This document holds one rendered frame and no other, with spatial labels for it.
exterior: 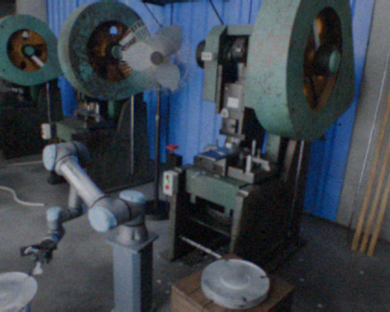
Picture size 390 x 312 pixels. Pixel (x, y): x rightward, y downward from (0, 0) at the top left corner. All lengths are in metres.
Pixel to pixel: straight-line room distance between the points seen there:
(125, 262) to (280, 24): 1.25
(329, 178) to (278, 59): 1.80
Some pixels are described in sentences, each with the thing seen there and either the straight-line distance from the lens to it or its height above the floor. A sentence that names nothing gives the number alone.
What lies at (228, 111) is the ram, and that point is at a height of 1.01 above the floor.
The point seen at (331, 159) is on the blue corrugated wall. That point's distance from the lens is 2.99.
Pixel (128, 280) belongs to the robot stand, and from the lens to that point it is 1.68.
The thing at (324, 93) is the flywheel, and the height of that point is 1.16.
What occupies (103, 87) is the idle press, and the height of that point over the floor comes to 1.03.
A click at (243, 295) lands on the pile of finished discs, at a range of 1.43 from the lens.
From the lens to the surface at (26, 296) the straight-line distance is 1.58.
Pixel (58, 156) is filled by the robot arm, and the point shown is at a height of 0.82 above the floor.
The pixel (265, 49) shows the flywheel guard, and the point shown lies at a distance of 1.44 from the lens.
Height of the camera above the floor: 1.27
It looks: 16 degrees down
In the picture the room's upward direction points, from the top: 4 degrees clockwise
